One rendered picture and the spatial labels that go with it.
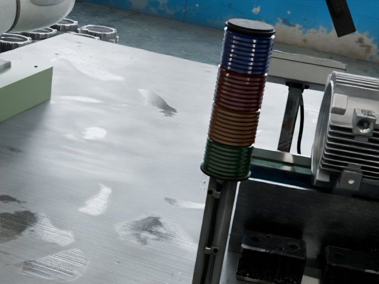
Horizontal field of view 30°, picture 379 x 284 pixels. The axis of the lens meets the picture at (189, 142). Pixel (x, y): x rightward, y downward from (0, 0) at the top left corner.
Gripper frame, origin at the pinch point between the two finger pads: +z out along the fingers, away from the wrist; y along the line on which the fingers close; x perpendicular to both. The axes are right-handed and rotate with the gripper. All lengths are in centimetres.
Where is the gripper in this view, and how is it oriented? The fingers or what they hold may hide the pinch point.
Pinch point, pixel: (339, 13)
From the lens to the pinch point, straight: 120.3
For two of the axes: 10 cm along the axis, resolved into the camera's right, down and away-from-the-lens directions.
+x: -9.2, 3.1, 2.5
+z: 3.7, 8.9, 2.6
